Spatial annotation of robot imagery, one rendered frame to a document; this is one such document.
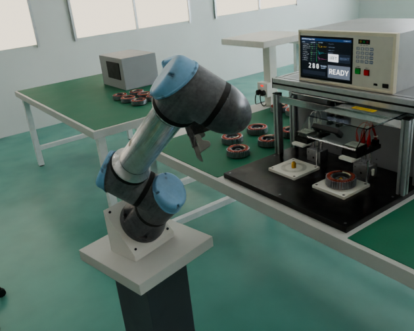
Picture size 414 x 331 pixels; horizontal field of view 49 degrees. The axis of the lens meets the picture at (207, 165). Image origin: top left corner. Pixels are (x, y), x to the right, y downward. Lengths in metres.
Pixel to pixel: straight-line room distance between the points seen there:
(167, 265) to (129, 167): 0.35
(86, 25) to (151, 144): 5.06
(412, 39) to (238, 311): 1.47
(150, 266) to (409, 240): 0.80
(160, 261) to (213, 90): 0.64
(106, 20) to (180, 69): 5.28
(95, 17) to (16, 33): 1.00
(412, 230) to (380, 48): 0.62
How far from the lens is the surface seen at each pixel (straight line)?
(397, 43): 1.68
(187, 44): 6.87
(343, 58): 1.80
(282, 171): 1.89
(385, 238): 1.53
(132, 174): 1.26
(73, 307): 2.62
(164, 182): 1.32
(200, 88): 0.99
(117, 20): 6.31
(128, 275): 1.41
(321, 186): 1.76
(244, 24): 7.50
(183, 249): 1.48
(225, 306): 2.41
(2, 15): 5.85
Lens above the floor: 1.55
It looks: 22 degrees down
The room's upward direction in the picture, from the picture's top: 6 degrees counter-clockwise
